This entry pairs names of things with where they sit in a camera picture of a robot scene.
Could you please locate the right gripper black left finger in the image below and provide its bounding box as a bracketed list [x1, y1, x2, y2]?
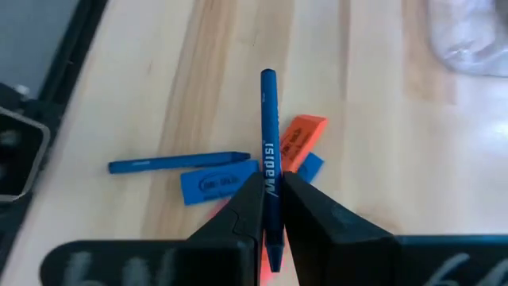
[182, 172, 265, 286]

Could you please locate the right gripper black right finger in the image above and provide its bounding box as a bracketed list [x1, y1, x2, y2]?
[282, 171, 398, 286]

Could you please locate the small blue eraser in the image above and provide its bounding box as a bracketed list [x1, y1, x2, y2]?
[296, 152, 325, 184]

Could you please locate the orange printed eraser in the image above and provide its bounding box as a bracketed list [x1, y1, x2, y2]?
[279, 114, 329, 174]

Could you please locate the blue crayon with Madisi print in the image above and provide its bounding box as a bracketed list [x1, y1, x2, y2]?
[260, 68, 286, 274]

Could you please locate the clear plastic bin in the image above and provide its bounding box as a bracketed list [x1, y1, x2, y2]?
[426, 0, 508, 79]

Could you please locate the blue printed eraser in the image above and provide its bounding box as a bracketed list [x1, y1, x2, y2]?
[179, 159, 261, 207]

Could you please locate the grey metal square tube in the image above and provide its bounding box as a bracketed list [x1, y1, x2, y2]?
[0, 106, 52, 204]

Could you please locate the black aluminium table frame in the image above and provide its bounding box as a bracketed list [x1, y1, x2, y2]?
[0, 0, 110, 275]

